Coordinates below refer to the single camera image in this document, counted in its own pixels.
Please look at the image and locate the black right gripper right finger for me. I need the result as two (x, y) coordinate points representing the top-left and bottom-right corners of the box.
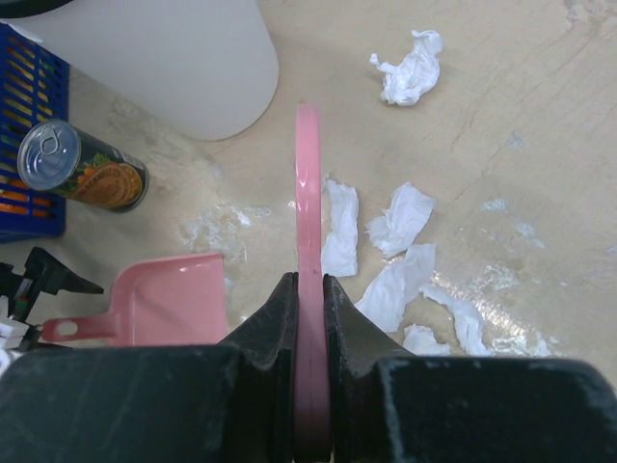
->
(324, 277), (616, 462)

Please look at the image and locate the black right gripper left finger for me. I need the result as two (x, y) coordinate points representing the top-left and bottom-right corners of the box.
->
(1, 273), (295, 463)

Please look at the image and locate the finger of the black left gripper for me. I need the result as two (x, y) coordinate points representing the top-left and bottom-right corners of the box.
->
(21, 247), (104, 318)

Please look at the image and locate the pink hand brush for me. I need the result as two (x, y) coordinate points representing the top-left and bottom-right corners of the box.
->
(293, 103), (332, 462)

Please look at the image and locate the pink dustpan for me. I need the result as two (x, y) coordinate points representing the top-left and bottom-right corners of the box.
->
(42, 253), (228, 347)

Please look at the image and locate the small white paper scrap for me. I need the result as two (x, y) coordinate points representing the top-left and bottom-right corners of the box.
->
(403, 324), (451, 356)

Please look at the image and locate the twisted white paper scrap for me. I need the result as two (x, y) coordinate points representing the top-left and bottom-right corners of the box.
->
(419, 285), (494, 357)

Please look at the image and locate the tin can with orange label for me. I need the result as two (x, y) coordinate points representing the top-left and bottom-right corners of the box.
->
(16, 119), (149, 213)

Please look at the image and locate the blue plastic basket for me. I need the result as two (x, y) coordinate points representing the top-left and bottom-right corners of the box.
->
(0, 21), (71, 244)

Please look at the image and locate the white bin with black rim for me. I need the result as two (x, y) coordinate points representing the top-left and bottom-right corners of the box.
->
(1, 0), (280, 140)

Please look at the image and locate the large crumpled white paper scrap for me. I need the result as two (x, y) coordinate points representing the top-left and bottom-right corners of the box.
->
(369, 30), (443, 106)

